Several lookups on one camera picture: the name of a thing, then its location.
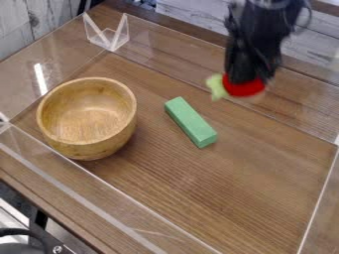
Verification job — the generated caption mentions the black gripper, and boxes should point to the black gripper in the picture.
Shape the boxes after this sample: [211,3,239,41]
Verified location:
[224,0,310,84]

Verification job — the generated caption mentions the red plush tomato green stem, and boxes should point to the red plush tomato green stem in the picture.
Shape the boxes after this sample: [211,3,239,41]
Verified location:
[206,73,266,101]

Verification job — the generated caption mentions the green rectangular block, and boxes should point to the green rectangular block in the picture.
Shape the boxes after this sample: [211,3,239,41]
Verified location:
[164,97,218,149]

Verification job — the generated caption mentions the wooden bowl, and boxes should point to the wooden bowl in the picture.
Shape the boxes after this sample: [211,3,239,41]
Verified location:
[36,76,136,161]

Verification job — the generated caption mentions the black metal table bracket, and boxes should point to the black metal table bracket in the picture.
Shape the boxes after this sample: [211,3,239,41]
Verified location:
[28,210,78,254]

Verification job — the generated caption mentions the black cable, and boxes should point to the black cable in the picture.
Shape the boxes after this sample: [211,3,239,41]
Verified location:
[0,227,46,254]

